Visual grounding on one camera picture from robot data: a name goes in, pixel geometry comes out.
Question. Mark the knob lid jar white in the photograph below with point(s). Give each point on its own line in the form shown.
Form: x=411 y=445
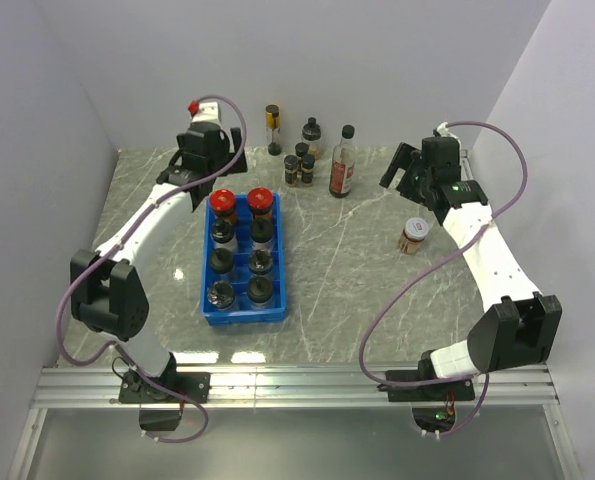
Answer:
x=260 y=292

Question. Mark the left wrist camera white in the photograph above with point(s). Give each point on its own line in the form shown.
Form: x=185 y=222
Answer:
x=204 y=116

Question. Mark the small spice jar left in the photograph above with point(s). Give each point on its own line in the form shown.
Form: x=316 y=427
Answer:
x=291 y=163

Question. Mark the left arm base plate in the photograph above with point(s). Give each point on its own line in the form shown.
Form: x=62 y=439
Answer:
x=197 y=387

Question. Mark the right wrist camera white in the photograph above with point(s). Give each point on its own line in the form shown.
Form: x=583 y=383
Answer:
x=442 y=130

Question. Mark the blue divided plastic bin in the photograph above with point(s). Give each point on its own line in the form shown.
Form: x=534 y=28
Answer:
x=245 y=314

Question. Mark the black cap bottle front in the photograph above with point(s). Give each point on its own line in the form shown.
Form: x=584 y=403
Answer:
x=260 y=263

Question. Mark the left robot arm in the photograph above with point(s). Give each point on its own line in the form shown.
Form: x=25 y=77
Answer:
x=106 y=292

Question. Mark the small spice jar right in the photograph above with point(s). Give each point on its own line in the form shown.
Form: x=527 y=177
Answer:
x=307 y=169

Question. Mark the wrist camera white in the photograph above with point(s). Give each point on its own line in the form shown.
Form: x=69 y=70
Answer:
x=442 y=130
x=204 y=116

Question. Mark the black cap bottle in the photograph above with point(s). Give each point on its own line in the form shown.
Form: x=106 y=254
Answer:
x=222 y=263
x=260 y=263

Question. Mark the white lid spice jar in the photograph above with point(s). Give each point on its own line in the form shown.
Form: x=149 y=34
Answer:
x=414 y=233

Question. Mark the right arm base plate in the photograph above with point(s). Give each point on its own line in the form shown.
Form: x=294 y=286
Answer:
x=455 y=391

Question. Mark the red lid jar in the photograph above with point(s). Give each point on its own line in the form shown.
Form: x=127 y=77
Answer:
x=260 y=202
x=223 y=205

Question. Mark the black cap bottle back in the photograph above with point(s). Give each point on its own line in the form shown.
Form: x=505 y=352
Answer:
x=222 y=263

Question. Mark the small spice jar back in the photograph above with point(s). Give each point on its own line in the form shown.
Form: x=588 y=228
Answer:
x=301 y=149

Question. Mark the shaker jar white powder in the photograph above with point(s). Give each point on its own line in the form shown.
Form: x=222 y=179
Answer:
x=221 y=296

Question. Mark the small spice jar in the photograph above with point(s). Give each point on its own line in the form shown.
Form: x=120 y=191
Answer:
x=301 y=149
x=307 y=169
x=291 y=163

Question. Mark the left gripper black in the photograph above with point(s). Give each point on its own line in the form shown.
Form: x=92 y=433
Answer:
x=228 y=156

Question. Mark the aluminium front rail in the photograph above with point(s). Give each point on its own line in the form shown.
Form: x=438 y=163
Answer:
x=260 y=386

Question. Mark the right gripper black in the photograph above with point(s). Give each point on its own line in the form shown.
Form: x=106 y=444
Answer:
x=403 y=159

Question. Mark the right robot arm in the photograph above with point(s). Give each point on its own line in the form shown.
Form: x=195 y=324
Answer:
x=519 y=323

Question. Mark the tall yellow black grinder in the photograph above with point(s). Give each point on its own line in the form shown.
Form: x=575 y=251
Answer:
x=272 y=120

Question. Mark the tall clear sauce bottle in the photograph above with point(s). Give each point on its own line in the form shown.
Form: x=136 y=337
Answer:
x=342 y=163

